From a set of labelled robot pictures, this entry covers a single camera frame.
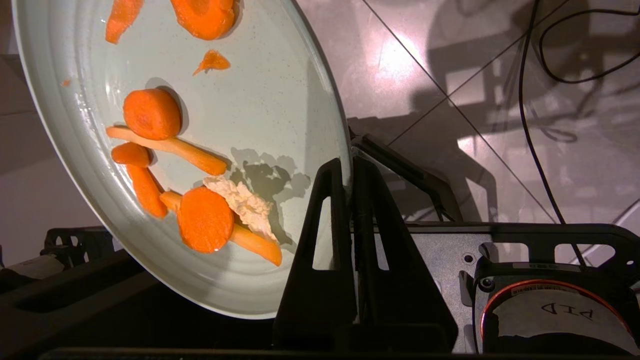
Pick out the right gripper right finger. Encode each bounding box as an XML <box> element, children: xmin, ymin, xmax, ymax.
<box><xmin>352</xmin><ymin>155</ymin><xmax>459</xmax><ymax>352</ymax></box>

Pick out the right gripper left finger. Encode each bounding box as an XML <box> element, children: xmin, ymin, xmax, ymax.
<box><xmin>273</xmin><ymin>157</ymin><xmax>357</xmax><ymax>352</ymax></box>

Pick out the white round plate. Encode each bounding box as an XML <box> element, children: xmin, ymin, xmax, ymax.
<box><xmin>11</xmin><ymin>0</ymin><xmax>354</xmax><ymax>320</ymax></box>

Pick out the black tray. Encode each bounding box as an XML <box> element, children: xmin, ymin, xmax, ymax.
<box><xmin>0</xmin><ymin>250</ymin><xmax>281</xmax><ymax>353</ymax></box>

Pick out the long orange carrot stick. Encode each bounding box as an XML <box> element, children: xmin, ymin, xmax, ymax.
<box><xmin>159</xmin><ymin>190</ymin><xmax>283</xmax><ymax>267</ymax></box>

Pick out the white shredded food scrap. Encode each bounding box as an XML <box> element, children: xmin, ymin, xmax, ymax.
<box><xmin>203</xmin><ymin>175</ymin><xmax>279</xmax><ymax>244</ymax></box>

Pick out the flat round carrot slice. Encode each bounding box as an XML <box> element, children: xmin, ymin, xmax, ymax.
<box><xmin>176</xmin><ymin>186</ymin><xmax>235</xmax><ymax>254</ymax></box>

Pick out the long pale carrot stick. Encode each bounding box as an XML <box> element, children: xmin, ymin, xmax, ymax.
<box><xmin>105</xmin><ymin>125</ymin><xmax>229</xmax><ymax>177</ymax></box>

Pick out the short carrot chunk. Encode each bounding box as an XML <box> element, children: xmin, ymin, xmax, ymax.
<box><xmin>110</xmin><ymin>142</ymin><xmax>153</xmax><ymax>169</ymax></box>

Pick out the thick round carrot slice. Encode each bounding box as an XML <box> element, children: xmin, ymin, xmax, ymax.
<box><xmin>122</xmin><ymin>88</ymin><xmax>183</xmax><ymax>142</ymax></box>

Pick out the small carrot shard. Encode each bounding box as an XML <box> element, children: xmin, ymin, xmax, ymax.
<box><xmin>192</xmin><ymin>49</ymin><xmax>232</xmax><ymax>77</ymax></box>

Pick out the large round carrot slice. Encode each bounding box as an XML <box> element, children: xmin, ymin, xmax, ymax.
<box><xmin>170</xmin><ymin>0</ymin><xmax>240</xmax><ymax>41</ymax></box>

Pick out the carrot wedge piece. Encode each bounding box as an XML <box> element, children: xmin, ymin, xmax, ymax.
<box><xmin>105</xmin><ymin>0</ymin><xmax>145</xmax><ymax>45</ymax></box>

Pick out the black cable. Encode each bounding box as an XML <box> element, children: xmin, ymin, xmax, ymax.
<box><xmin>517</xmin><ymin>0</ymin><xmax>588</xmax><ymax>268</ymax></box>
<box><xmin>538</xmin><ymin>7</ymin><xmax>640</xmax><ymax>85</ymax></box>

